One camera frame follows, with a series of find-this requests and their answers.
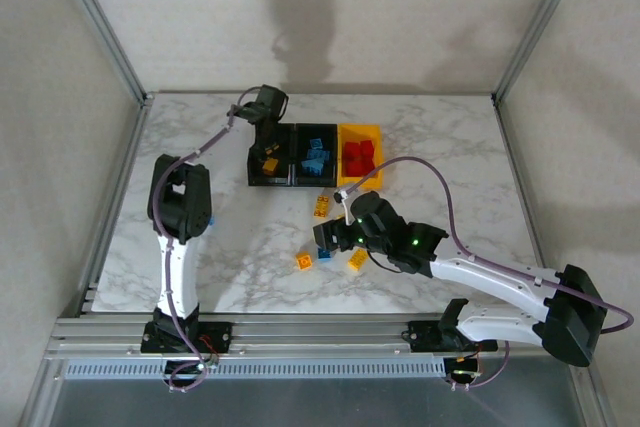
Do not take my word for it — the black plastic bin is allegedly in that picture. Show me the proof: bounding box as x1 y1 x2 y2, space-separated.
293 122 340 188
247 121 297 188

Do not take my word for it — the yellow plastic bin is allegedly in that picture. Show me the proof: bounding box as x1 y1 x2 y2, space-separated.
336 122 387 191

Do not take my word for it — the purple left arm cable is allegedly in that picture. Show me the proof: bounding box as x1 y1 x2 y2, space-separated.
152 86 264 393

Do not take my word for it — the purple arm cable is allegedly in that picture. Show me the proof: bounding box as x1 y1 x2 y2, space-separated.
339 156 634 391
152 86 264 393

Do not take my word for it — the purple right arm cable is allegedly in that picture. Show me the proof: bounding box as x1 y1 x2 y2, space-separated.
339 156 634 391

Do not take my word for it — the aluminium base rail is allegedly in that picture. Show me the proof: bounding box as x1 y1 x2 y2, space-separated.
42 314 544 362

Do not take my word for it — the aluminium side rail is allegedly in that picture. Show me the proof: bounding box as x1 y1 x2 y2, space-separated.
74 96 154 318
492 94 551 293

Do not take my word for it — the grey slotted cable duct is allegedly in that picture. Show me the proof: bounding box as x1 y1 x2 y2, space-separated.
63 359 447 381

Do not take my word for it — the aluminium frame post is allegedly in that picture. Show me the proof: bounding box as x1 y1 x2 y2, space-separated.
492 0 591 103
47 0 154 106

